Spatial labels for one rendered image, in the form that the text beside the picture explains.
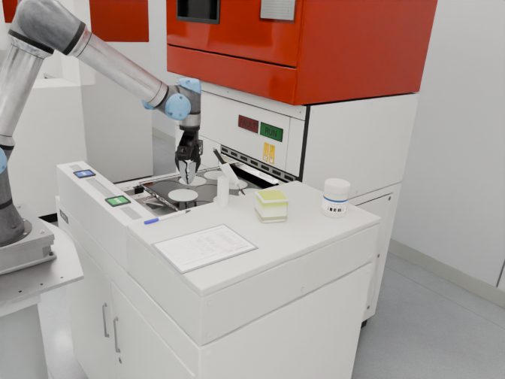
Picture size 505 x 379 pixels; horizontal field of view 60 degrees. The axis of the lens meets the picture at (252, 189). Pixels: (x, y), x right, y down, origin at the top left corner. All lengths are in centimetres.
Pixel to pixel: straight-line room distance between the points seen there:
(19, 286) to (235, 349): 56
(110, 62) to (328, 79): 69
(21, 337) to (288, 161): 98
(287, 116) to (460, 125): 150
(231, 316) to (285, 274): 17
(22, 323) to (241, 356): 65
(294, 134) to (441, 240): 173
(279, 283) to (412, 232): 210
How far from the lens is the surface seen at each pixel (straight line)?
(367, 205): 190
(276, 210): 116
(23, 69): 134
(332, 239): 115
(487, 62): 273
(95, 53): 123
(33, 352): 152
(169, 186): 157
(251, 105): 163
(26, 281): 126
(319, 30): 143
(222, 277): 94
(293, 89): 139
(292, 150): 149
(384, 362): 229
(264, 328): 110
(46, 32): 122
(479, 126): 276
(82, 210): 147
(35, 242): 130
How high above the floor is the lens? 148
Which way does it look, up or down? 22 degrees down
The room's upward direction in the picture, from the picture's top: 4 degrees clockwise
